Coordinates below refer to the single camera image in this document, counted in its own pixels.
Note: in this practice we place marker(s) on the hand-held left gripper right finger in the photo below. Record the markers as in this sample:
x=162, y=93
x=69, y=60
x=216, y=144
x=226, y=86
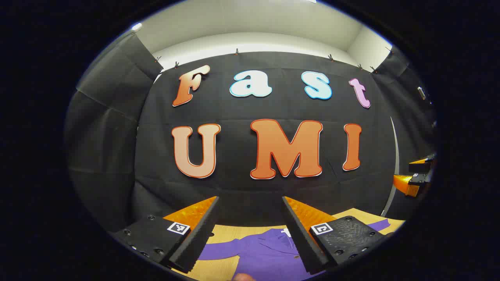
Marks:
x=302, y=238

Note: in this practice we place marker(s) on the purple knit collared sweater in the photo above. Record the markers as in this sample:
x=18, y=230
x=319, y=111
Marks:
x=265, y=253

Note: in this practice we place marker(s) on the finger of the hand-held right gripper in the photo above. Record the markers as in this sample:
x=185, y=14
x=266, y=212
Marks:
x=406, y=185
x=424, y=166

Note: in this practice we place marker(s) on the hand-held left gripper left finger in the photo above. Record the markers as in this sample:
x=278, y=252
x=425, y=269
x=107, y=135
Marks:
x=197, y=238

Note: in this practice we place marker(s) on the white curved pole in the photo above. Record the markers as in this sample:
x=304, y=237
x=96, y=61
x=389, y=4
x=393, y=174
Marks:
x=396, y=156

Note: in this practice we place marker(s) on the black backdrop cloth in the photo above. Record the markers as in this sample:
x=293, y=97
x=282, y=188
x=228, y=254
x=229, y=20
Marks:
x=234, y=109

